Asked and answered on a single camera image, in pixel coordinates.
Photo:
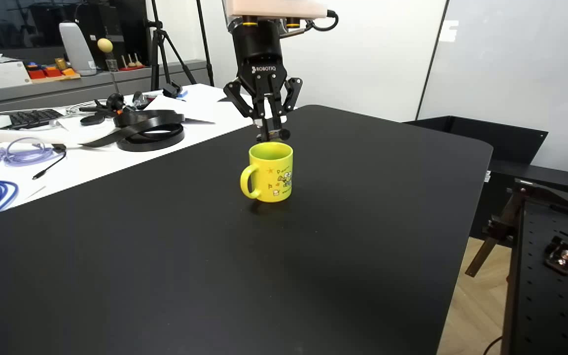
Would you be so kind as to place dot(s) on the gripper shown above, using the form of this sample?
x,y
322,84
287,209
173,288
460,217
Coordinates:
x,y
259,54

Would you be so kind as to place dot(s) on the black marker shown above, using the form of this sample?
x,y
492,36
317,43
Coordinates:
x,y
284,134

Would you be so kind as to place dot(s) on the yellow mug with print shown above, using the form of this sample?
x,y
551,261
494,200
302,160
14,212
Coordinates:
x,y
271,172

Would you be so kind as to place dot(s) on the small glass cup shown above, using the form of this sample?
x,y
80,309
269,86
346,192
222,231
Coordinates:
x,y
112,65

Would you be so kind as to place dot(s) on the black pole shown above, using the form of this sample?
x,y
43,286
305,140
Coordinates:
x,y
205,44

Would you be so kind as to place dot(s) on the sheets of white paper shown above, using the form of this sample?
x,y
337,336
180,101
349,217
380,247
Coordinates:
x,y
185,106

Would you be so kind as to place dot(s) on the red tray with wooden pegs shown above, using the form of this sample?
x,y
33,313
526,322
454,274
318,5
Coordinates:
x,y
132,64

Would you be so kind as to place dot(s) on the yellow ball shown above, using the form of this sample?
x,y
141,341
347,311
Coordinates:
x,y
105,45

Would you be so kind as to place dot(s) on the grey sideboard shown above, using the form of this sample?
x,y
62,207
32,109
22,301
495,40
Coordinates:
x,y
91,86

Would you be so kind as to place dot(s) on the white table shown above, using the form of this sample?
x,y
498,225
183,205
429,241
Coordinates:
x,y
96,160

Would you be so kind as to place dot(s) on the white and grey speaker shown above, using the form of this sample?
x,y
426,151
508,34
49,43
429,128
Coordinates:
x,y
77,47

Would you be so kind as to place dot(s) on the tray of orange blocks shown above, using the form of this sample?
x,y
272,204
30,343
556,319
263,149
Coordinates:
x,y
50,73

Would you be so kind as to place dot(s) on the black open box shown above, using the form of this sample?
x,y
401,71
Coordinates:
x,y
486,135

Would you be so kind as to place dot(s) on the black keyboard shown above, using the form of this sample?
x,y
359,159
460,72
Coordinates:
x,y
32,118

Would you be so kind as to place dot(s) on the black clamp mount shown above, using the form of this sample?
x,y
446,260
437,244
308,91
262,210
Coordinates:
x,y
114,104

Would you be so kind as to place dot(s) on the black bracket with brown leg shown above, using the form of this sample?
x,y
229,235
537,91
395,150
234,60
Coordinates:
x,y
545,195

